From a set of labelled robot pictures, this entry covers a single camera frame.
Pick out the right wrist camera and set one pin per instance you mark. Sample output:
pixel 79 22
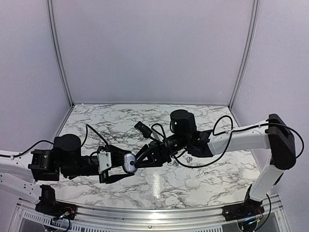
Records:
pixel 143 129

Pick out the blue earbud charging case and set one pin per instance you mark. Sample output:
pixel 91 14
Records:
pixel 129 163

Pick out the aluminium front rail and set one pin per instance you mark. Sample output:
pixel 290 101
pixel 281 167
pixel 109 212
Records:
pixel 88 218

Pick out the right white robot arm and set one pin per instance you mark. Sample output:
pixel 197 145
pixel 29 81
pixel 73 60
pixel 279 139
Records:
pixel 271 134

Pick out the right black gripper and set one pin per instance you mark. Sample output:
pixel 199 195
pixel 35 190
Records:
pixel 159 155

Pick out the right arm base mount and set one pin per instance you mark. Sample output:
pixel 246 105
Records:
pixel 243 211

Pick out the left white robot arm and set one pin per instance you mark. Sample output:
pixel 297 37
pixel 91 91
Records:
pixel 20 173

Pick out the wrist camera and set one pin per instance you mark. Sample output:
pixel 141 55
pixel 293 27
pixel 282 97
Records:
pixel 104 161
pixel 143 129

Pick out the white earbud charging case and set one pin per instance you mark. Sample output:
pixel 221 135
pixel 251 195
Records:
pixel 192 183

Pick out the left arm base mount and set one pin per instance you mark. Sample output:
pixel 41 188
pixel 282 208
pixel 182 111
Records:
pixel 60 211

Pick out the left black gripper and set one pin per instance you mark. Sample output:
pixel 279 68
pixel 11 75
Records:
pixel 105 179

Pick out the left aluminium corner post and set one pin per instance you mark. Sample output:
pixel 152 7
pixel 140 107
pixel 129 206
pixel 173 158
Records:
pixel 57 51

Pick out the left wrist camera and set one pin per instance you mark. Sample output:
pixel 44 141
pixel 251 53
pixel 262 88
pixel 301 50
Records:
pixel 104 161

